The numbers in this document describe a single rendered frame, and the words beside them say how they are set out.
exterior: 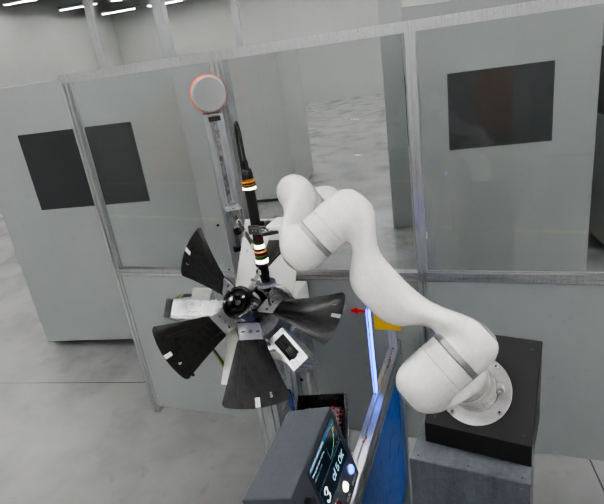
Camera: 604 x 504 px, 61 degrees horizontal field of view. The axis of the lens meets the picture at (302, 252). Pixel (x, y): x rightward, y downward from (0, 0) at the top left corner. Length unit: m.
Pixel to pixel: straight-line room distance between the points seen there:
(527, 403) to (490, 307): 0.99
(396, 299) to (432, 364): 0.15
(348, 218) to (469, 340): 0.35
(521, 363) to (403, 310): 0.51
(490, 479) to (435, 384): 0.45
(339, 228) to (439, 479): 0.77
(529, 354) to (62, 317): 3.78
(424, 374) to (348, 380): 1.68
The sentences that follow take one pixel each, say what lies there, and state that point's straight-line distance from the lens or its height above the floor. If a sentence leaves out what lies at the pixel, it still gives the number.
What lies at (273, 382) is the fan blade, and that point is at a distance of 1.78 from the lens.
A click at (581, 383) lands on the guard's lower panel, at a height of 0.47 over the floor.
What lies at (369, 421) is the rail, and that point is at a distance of 1.75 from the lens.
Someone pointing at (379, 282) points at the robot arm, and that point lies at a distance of 1.09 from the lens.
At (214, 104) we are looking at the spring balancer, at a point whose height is 1.84.
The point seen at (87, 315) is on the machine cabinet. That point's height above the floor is 0.28.
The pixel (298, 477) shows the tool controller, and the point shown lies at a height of 1.25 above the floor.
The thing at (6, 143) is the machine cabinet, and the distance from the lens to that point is 4.28.
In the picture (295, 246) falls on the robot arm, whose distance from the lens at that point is 1.11.
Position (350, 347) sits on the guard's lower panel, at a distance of 2.65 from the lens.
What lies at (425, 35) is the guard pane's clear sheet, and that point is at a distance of 2.17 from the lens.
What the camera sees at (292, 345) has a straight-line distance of 1.84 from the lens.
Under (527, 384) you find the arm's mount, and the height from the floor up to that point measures 1.10.
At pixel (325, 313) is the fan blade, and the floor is 1.17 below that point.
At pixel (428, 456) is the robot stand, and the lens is 1.53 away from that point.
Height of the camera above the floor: 1.98
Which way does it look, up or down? 21 degrees down
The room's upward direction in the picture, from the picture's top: 8 degrees counter-clockwise
